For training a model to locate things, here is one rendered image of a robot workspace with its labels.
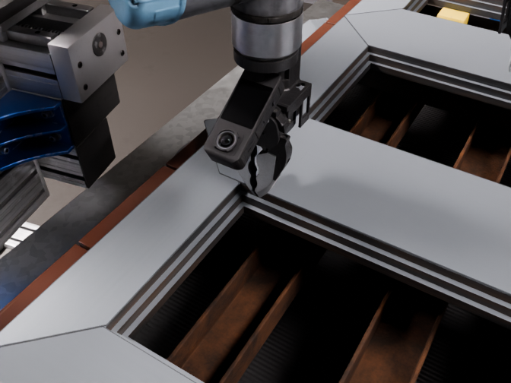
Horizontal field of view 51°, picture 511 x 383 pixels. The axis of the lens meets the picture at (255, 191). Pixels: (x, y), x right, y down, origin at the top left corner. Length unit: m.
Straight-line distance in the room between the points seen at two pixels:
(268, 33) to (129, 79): 2.10
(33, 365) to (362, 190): 0.44
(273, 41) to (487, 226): 0.36
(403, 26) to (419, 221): 0.53
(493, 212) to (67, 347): 0.53
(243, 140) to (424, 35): 0.63
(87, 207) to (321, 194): 0.44
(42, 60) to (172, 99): 1.66
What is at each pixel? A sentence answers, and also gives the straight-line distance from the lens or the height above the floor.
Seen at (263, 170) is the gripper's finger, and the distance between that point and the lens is 0.67.
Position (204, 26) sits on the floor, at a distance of 3.04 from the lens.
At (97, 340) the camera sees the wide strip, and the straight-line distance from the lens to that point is 0.60.
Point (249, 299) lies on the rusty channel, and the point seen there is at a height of 0.68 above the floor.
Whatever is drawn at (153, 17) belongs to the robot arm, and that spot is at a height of 1.14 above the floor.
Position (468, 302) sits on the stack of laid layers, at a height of 0.83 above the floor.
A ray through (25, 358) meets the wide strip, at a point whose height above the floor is 0.85.
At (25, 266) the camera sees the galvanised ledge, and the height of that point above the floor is 0.68.
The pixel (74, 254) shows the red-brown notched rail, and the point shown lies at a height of 0.83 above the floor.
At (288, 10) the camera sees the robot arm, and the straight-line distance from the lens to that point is 0.56.
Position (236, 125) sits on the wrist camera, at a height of 1.00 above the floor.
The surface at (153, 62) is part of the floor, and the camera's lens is 2.74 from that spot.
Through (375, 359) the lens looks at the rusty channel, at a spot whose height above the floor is 0.68.
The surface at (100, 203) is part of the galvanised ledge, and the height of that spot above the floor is 0.68.
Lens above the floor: 1.35
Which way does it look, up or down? 43 degrees down
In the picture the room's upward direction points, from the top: straight up
